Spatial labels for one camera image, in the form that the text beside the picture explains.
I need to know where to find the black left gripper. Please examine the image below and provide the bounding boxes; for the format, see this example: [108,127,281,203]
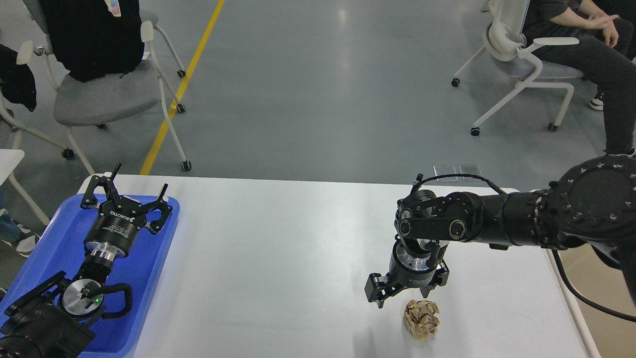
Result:
[80,163,173,258]

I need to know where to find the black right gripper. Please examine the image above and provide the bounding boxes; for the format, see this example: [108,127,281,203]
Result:
[364,240,450,309]

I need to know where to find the brown paper ball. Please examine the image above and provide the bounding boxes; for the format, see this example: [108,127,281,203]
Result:
[403,299,439,342]

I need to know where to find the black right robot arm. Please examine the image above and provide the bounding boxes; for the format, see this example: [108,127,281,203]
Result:
[364,156,636,322]

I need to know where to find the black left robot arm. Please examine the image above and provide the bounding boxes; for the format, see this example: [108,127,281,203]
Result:
[1,166,173,358]

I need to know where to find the blue plastic tray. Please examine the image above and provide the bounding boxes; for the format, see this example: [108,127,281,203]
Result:
[1,194,180,358]

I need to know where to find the white sneaker at left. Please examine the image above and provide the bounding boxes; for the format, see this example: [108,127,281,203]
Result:
[0,208,40,258]

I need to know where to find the white side table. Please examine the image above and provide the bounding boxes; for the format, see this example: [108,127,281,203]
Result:
[0,149,50,226]

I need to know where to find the left floor socket plate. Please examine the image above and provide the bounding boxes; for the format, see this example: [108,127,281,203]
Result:
[432,165,459,176]

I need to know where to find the floor socket plate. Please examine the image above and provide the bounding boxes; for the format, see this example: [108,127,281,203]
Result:
[432,165,459,176]
[459,165,483,176]

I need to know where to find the right floor socket plate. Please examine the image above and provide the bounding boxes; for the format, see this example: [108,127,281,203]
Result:
[459,165,483,176]

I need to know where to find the black garment at left edge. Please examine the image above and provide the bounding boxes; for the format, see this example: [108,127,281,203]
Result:
[0,44,38,112]

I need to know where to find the black jacket on chair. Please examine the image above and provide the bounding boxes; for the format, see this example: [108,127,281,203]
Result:
[39,0,145,83]

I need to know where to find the white office chair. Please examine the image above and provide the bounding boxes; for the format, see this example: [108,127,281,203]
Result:
[451,0,583,136]

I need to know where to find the seated person in black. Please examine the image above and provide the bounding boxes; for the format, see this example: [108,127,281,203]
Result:
[522,0,636,157]

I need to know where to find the grey chair with white frame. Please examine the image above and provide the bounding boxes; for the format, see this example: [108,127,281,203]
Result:
[17,0,192,174]

